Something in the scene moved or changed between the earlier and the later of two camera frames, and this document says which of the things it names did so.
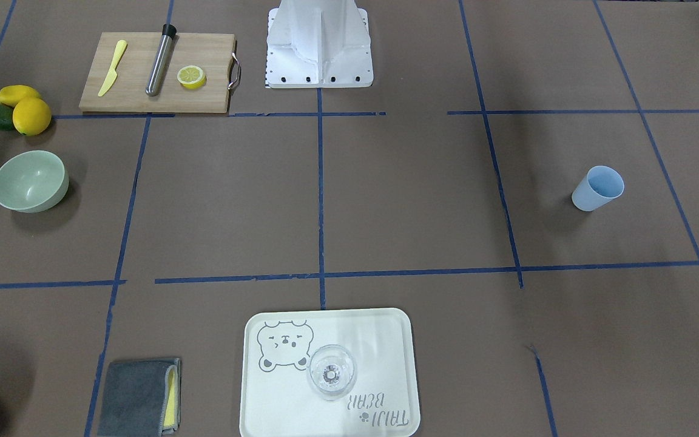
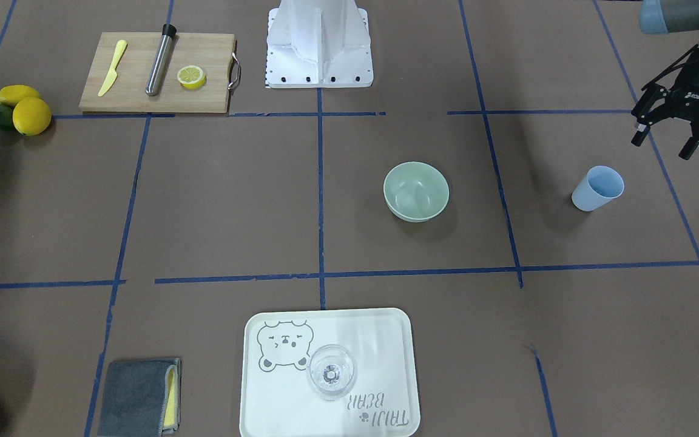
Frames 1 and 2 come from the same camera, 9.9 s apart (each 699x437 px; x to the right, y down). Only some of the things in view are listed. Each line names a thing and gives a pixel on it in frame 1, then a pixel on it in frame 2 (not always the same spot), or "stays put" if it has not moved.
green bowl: x=30 y=181 -> x=415 y=192
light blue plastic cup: x=600 y=185 stays put
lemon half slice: x=192 y=77 stays put
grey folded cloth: x=141 y=398 stays put
